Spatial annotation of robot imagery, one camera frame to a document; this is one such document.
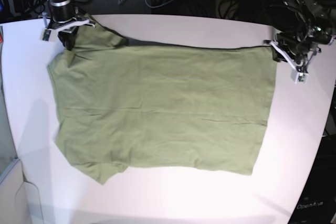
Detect green T-shirt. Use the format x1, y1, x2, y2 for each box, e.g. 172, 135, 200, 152
47, 24, 277, 184

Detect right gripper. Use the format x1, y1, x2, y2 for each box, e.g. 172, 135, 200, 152
41, 12, 96, 50

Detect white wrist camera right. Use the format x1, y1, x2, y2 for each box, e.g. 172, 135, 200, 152
40, 28, 58, 42

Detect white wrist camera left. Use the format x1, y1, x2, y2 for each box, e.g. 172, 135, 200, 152
290, 70, 309, 84

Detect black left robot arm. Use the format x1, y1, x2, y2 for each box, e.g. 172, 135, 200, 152
265, 0, 335, 77

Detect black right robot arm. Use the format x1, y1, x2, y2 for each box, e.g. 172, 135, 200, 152
41, 0, 96, 50

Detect black OpenArm base box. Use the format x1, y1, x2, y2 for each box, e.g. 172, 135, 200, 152
289, 136, 335, 223

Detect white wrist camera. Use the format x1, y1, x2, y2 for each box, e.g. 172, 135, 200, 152
40, 28, 58, 42
290, 70, 309, 84

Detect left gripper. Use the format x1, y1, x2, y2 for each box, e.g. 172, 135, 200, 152
263, 33, 321, 72

